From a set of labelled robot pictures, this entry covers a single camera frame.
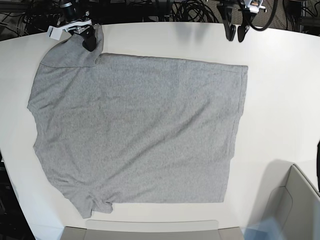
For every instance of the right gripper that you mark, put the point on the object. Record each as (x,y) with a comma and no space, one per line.
(87,32)

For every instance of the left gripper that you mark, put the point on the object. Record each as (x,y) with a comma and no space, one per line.
(248,8)

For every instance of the grey T-shirt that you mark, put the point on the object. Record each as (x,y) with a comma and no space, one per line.
(116,129)

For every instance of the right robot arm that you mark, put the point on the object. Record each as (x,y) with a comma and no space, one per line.
(72,11)

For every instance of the grey bin at right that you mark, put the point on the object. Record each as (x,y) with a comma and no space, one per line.
(293,210)

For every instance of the grey tray at bottom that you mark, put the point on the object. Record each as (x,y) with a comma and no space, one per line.
(124,230)

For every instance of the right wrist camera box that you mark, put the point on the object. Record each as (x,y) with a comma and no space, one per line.
(54,32)

